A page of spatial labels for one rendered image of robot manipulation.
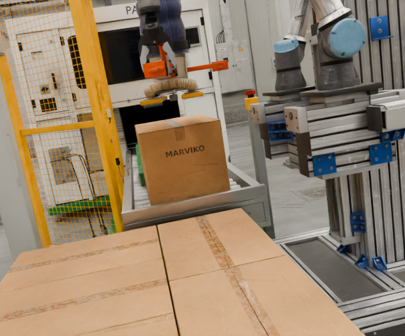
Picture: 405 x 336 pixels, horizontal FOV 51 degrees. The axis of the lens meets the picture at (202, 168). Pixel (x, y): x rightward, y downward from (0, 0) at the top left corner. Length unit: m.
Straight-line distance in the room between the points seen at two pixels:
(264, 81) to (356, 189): 9.47
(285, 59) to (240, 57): 8.84
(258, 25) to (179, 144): 9.48
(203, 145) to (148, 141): 0.27
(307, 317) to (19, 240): 2.09
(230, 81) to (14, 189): 8.55
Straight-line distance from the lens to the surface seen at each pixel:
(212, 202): 2.04
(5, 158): 2.78
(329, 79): 1.64
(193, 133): 2.06
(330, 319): 1.12
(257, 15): 11.45
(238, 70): 10.89
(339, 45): 1.50
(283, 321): 1.12
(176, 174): 2.08
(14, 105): 3.27
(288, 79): 2.09
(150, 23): 1.47
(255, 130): 2.62
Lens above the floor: 1.14
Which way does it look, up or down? 11 degrees down
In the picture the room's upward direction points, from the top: 9 degrees counter-clockwise
